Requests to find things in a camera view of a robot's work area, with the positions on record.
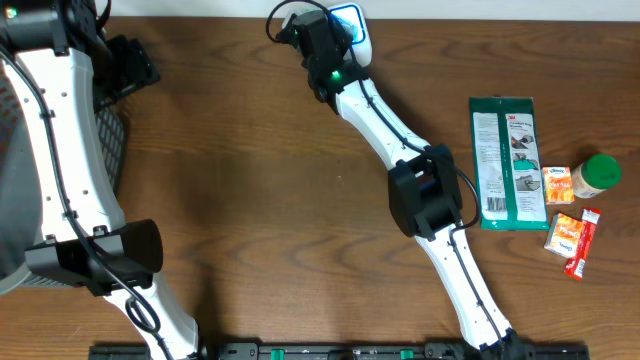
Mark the green white snack bag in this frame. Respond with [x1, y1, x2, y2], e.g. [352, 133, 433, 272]
[469, 97, 549, 231]

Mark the orange small box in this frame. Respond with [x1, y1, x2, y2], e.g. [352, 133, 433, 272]
[544, 213, 584, 258]
[543, 167, 575, 205]

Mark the green lid spice jar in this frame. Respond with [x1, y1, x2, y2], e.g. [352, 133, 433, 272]
[571, 154, 622, 199]

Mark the red white snack stick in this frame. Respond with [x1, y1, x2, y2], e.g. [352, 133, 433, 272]
[564, 207, 602, 281]

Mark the light teal wipes packet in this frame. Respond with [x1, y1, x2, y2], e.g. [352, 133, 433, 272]
[332, 8, 365, 44]

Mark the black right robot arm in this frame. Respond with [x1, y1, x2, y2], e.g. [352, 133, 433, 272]
[277, 9, 527, 359]

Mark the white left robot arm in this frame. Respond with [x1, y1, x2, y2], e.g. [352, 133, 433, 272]
[1, 0, 208, 359]

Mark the white barcode scanner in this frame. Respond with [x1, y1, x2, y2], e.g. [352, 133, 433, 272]
[329, 2, 372, 67]

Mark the grey plastic basket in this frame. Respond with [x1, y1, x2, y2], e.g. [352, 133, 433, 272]
[1, 75, 128, 294]

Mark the black mounting rail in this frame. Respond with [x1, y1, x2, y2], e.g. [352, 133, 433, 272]
[89, 341, 592, 360]

